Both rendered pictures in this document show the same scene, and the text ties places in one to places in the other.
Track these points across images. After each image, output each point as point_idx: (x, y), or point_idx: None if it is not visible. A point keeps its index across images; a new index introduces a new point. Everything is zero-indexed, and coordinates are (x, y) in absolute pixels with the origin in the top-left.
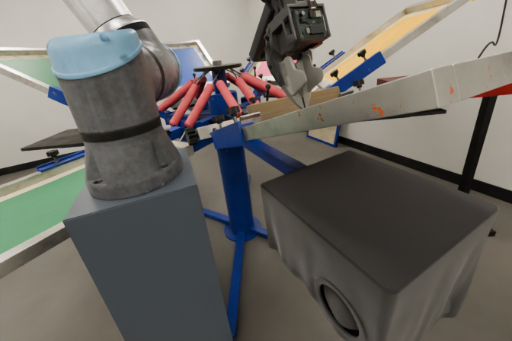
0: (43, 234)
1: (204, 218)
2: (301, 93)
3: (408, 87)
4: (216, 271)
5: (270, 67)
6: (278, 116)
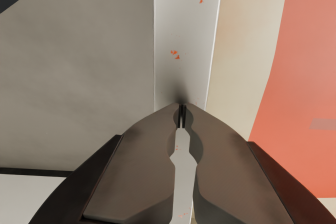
0: None
1: (3, 10)
2: (190, 127)
3: None
4: None
5: (58, 208)
6: (153, 12)
